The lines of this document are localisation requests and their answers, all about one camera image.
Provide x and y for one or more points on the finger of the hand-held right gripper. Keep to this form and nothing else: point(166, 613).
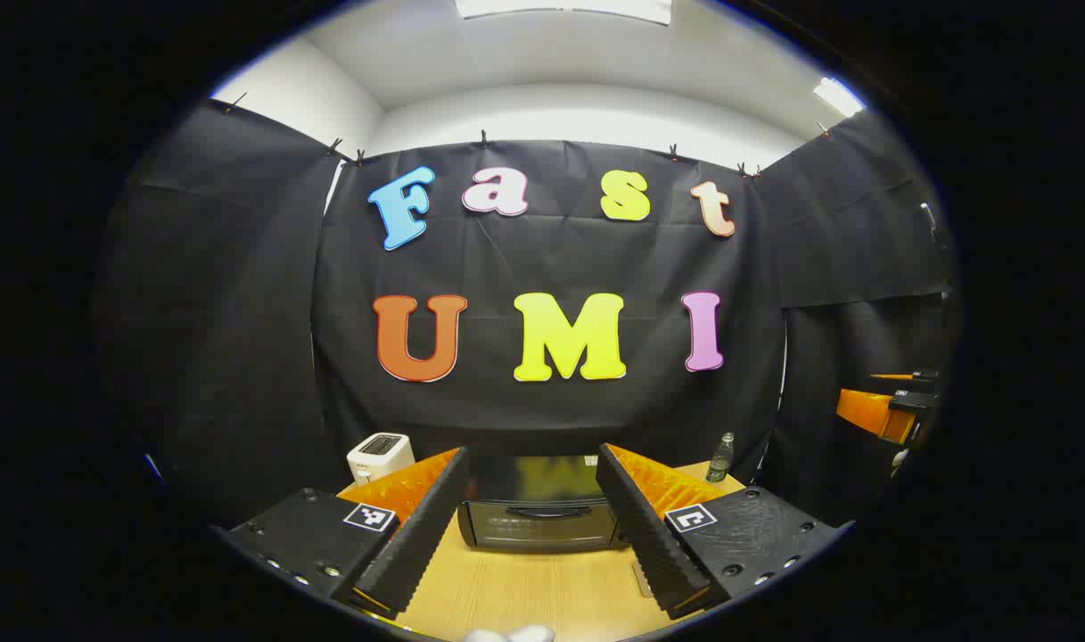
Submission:
point(872, 412)
point(924, 375)

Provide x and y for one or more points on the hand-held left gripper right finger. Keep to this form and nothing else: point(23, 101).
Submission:
point(649, 544)

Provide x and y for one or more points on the large ceiling light panel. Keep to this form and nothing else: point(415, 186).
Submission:
point(564, 9)

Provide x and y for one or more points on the white rectangular tray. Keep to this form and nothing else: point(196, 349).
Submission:
point(643, 580)

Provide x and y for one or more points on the white toaster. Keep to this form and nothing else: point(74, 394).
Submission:
point(377, 455)

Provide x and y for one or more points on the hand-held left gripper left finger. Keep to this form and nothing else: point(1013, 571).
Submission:
point(417, 544)

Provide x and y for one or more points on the black electric oven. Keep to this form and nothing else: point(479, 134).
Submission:
point(538, 522)

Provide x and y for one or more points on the clear plastic water bottle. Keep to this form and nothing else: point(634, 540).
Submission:
point(719, 459)

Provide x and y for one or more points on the black backdrop cloth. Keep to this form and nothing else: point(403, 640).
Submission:
point(542, 259)

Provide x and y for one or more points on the small ceiling light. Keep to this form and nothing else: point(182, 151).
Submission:
point(838, 96)

